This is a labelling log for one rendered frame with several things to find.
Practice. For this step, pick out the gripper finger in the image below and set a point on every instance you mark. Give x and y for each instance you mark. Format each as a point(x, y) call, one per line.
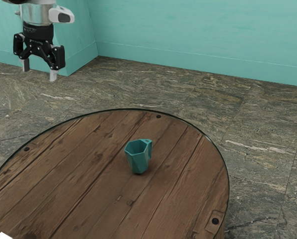
point(18, 46)
point(58, 57)

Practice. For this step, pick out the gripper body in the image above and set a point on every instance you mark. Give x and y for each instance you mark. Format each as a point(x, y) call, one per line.
point(39, 32)

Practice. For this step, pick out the teal faceted mug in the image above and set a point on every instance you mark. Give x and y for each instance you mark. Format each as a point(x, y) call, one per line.
point(137, 158)

